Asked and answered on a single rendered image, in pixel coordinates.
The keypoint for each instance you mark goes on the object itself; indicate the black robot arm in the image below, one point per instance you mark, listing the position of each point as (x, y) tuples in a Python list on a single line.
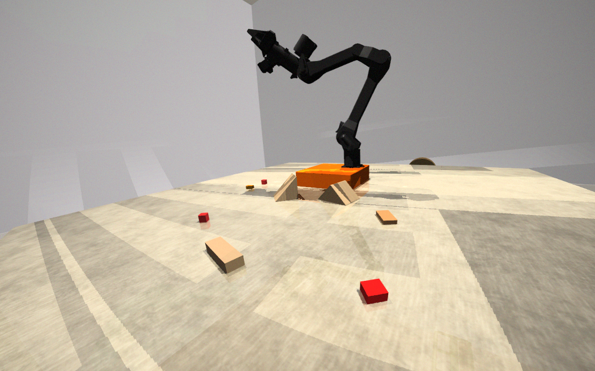
[(308, 71)]

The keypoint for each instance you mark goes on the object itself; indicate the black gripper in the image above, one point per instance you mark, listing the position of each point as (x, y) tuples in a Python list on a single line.
[(267, 43)]

